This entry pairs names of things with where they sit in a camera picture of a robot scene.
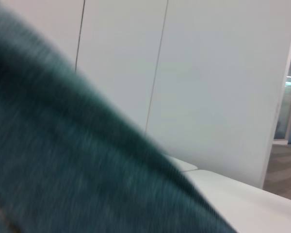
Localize glass partition door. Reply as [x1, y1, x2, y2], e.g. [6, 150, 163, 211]
[273, 47, 291, 147]

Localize blue denim shorts with embroidery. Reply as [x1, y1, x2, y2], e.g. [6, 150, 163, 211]
[0, 0, 235, 233]

